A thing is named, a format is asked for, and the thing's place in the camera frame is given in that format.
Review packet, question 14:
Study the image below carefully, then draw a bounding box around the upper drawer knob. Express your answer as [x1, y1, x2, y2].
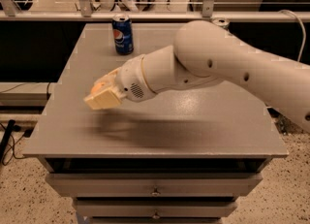
[151, 187, 161, 197]

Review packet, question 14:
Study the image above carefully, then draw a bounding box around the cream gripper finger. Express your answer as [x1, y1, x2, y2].
[84, 85, 121, 110]
[94, 68, 119, 86]

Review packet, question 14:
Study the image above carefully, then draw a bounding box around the drawer knob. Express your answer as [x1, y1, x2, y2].
[151, 187, 161, 197]
[152, 211, 161, 219]

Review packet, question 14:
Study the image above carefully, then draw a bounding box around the black cable on floor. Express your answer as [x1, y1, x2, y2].
[0, 119, 33, 167]

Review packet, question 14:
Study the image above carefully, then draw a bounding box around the metal guard rail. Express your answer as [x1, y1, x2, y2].
[1, 0, 310, 23]

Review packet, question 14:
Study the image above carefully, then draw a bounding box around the blue Pepsi can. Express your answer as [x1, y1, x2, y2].
[111, 14, 134, 55]

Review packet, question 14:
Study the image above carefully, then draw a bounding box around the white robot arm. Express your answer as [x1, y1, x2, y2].
[84, 20, 310, 132]

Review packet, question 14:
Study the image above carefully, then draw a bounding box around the upper grey drawer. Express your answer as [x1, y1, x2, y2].
[46, 173, 263, 198]

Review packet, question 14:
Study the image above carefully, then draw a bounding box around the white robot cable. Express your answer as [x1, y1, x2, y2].
[278, 9, 307, 63]

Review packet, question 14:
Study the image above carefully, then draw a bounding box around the lower drawer knob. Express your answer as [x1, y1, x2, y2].
[152, 211, 161, 219]

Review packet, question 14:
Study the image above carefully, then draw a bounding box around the orange fruit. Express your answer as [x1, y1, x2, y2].
[90, 83, 105, 93]

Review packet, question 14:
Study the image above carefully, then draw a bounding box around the grey drawer cabinet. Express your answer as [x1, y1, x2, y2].
[24, 24, 287, 224]

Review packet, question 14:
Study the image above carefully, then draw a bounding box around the grey drawer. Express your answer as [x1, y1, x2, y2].
[73, 198, 237, 218]
[46, 173, 263, 198]

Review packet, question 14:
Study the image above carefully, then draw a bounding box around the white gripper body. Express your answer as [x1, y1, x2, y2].
[115, 55, 156, 102]

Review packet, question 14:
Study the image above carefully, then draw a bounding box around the lower grey drawer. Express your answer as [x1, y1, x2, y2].
[73, 198, 237, 218]

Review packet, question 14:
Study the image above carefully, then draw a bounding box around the silver energy drink can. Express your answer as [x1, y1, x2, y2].
[212, 18, 230, 30]

